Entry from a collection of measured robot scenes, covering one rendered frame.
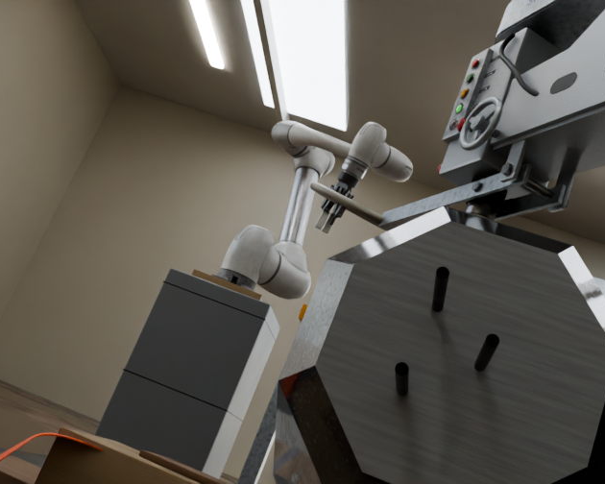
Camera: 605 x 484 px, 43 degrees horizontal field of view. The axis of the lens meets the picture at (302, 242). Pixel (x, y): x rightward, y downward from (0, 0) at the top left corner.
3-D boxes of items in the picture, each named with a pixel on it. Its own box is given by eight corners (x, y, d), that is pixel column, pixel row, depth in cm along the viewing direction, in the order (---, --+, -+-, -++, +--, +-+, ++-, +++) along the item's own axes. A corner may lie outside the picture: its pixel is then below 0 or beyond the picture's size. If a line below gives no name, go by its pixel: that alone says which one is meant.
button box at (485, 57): (466, 137, 207) (496, 52, 215) (457, 133, 206) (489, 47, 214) (448, 144, 214) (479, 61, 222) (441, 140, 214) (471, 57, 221)
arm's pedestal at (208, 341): (53, 473, 252) (154, 257, 274) (100, 477, 300) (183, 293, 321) (189, 533, 244) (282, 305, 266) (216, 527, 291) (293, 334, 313)
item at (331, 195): (456, 267, 250) (460, 259, 250) (332, 199, 234) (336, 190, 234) (399, 239, 296) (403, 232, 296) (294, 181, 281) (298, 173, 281)
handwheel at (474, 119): (517, 158, 185) (534, 107, 189) (485, 139, 182) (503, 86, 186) (479, 171, 198) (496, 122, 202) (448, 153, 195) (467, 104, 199)
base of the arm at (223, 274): (209, 274, 282) (216, 260, 283) (210, 285, 303) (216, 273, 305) (255, 293, 282) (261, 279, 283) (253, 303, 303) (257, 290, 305)
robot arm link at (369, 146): (356, 157, 276) (380, 173, 284) (376, 120, 275) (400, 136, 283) (340, 152, 285) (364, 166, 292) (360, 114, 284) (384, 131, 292)
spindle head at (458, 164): (587, 198, 184) (633, 46, 196) (519, 155, 177) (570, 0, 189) (494, 219, 216) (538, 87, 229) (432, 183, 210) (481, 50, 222)
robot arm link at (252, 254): (210, 267, 298) (233, 217, 303) (245, 286, 308) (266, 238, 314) (234, 269, 285) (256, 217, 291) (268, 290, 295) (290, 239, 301)
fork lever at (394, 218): (571, 210, 185) (577, 193, 186) (512, 173, 178) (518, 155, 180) (417, 248, 247) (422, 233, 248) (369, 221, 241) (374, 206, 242)
